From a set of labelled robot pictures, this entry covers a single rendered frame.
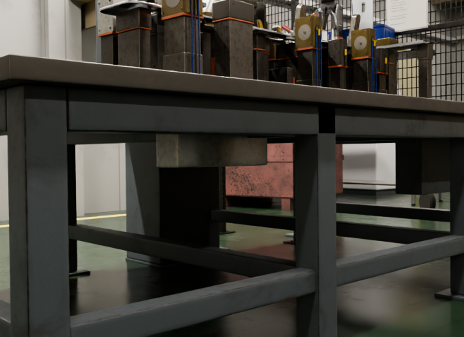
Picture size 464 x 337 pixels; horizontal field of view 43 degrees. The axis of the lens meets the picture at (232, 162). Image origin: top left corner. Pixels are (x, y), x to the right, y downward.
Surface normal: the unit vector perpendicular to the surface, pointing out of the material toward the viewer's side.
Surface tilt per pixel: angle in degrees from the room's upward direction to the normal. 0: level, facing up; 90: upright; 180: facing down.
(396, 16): 90
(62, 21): 90
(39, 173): 90
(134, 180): 90
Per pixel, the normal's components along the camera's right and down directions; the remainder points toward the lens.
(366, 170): -0.77, 0.02
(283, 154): -0.61, 0.02
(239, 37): 0.73, 0.00
